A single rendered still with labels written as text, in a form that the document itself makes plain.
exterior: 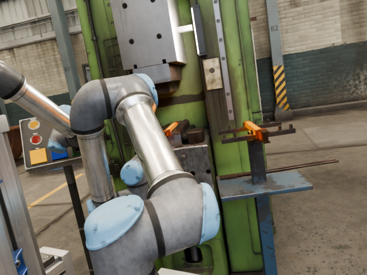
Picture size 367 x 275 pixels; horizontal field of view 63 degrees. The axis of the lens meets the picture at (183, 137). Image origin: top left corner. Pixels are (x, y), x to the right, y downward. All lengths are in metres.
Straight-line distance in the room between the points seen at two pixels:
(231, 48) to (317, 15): 6.03
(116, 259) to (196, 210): 0.17
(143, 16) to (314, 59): 6.24
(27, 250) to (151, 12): 1.27
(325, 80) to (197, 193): 7.15
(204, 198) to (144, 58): 1.15
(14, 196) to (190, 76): 1.59
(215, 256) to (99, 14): 1.54
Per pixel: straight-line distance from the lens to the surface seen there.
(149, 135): 0.72
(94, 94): 0.84
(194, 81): 2.08
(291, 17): 7.62
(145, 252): 0.58
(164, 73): 1.62
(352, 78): 7.81
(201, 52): 1.70
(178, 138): 1.64
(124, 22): 1.69
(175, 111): 2.11
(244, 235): 1.99
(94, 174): 0.97
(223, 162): 1.80
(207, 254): 1.89
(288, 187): 1.38
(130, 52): 1.67
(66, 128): 1.15
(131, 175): 1.03
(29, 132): 1.75
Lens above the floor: 1.26
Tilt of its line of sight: 11 degrees down
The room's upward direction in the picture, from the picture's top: 10 degrees counter-clockwise
